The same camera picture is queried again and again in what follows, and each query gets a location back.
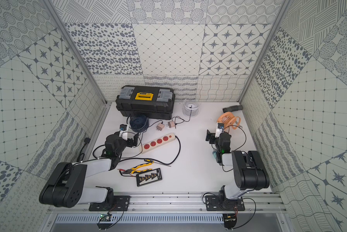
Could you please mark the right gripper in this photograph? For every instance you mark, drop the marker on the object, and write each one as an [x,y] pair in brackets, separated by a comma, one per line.
[211,135]

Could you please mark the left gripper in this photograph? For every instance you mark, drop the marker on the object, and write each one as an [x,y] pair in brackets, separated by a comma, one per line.
[132,139]

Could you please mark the beige red power strip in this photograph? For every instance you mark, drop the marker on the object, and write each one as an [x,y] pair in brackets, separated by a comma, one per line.
[158,142]

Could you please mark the pink adapter blue fan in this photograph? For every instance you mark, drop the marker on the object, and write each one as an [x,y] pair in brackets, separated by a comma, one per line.
[160,126]

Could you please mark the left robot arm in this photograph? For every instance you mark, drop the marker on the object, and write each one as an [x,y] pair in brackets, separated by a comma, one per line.
[65,187]

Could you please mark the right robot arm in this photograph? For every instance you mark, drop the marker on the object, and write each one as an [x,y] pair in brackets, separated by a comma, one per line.
[249,172]

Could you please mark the navy blue desk fan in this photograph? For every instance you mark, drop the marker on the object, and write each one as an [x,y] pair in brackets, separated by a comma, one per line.
[139,123]

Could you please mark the orange desk fan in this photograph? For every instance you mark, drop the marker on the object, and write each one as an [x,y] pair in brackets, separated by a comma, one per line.
[229,120]

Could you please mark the white round desk fan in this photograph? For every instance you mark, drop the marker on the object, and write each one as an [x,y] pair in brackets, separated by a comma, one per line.
[191,108]

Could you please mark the yellow black screwdriver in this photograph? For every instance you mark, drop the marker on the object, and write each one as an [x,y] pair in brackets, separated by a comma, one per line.
[155,161]

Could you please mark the yellow black pliers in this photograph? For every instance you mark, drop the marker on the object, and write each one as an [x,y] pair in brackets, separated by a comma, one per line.
[138,169]

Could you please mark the black cylindrical flashlight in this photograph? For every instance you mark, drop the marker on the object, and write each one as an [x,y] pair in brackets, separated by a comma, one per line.
[232,108]

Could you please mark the black plastic toolbox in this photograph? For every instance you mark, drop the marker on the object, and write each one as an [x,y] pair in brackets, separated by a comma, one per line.
[153,102]

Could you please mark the black screwdriver bit case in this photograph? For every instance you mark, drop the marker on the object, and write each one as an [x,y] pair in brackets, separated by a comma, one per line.
[148,177]

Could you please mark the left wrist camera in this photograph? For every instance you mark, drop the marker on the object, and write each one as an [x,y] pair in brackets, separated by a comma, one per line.
[123,130]

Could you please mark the aluminium rail frame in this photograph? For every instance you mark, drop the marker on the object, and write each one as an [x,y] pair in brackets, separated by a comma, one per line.
[192,202]

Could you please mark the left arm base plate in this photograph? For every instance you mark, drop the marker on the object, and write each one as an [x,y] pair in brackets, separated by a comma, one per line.
[118,203]

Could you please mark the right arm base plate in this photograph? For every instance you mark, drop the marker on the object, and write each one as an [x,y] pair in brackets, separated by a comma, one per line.
[213,203]

